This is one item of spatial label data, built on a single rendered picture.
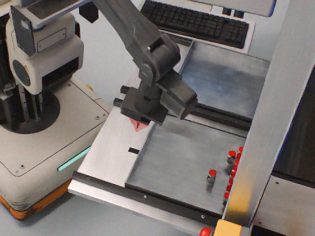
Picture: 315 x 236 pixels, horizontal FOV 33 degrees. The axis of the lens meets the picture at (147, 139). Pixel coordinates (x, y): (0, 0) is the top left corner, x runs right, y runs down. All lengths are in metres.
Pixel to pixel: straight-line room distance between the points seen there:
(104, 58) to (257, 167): 2.07
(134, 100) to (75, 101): 1.23
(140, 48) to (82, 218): 1.42
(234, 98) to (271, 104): 0.72
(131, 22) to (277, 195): 0.45
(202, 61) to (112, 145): 0.45
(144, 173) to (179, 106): 0.37
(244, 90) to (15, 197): 1.02
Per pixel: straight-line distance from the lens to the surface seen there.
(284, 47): 0.82
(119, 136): 1.48
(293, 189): 1.07
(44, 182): 2.19
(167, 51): 1.05
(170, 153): 1.45
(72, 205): 2.39
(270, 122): 0.94
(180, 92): 1.07
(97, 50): 3.06
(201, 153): 1.46
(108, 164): 1.42
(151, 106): 1.15
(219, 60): 1.73
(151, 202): 1.33
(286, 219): 1.15
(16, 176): 2.17
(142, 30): 1.04
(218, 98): 1.61
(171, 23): 1.93
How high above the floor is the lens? 2.02
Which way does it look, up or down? 51 degrees down
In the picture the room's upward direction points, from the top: 5 degrees clockwise
